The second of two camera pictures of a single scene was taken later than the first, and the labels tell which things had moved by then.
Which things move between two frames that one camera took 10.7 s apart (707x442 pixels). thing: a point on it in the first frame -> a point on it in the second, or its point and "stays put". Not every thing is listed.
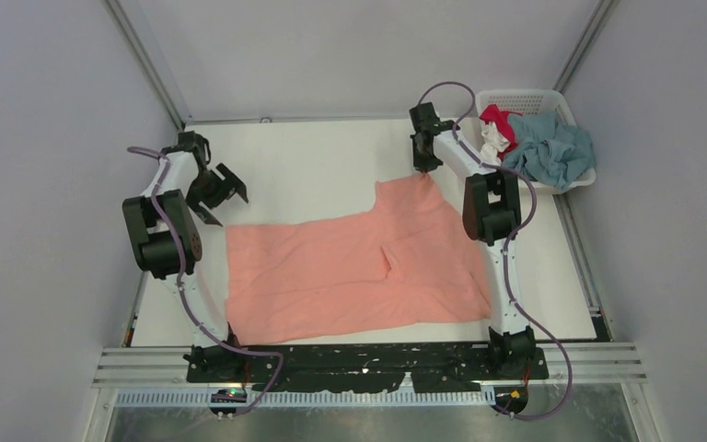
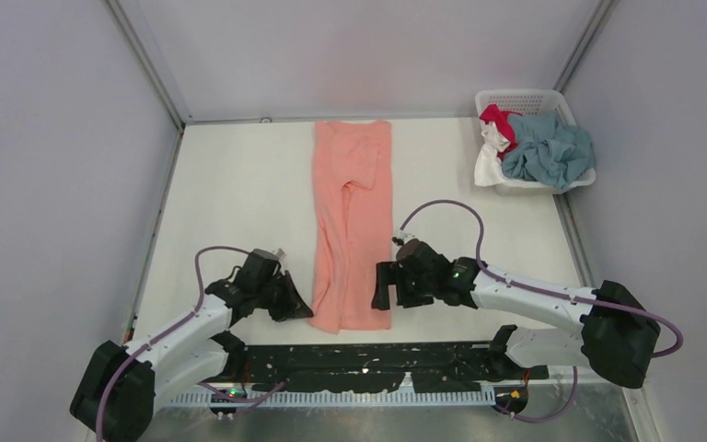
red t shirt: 500,118 stays put
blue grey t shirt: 548,151 stays put
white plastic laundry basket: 530,101 stays put
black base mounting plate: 364,369 stays put
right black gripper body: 424,155 -> 398,283
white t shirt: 494,144 stays put
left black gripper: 208,187 -> 278,292
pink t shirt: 410,260 -> 352,166
